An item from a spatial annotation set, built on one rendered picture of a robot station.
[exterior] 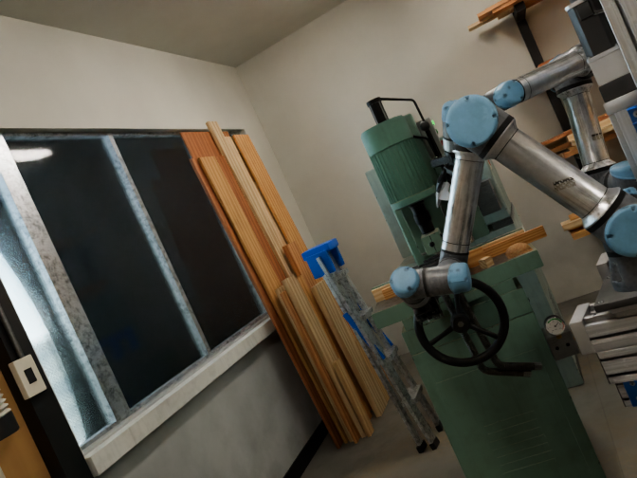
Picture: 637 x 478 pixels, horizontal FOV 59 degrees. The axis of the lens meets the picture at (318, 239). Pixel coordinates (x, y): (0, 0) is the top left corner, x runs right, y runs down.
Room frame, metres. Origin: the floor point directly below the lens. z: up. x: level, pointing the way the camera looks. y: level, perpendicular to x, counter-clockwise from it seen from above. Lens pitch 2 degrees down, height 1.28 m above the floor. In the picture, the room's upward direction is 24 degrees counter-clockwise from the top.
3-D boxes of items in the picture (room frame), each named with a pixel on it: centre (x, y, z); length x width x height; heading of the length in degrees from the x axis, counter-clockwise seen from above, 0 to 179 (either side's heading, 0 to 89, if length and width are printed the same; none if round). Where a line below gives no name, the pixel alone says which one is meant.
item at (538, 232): (2.07, -0.44, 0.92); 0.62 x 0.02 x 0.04; 76
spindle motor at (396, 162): (2.09, -0.38, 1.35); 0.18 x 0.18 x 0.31
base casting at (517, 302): (2.21, -0.41, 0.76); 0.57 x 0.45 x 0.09; 166
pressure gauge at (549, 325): (1.82, -0.58, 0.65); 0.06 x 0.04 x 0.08; 76
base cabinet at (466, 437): (2.21, -0.41, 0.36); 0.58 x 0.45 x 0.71; 166
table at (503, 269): (1.98, -0.36, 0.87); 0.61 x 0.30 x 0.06; 76
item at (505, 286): (2.03, -0.37, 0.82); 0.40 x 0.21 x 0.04; 76
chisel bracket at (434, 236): (2.11, -0.39, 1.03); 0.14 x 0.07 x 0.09; 166
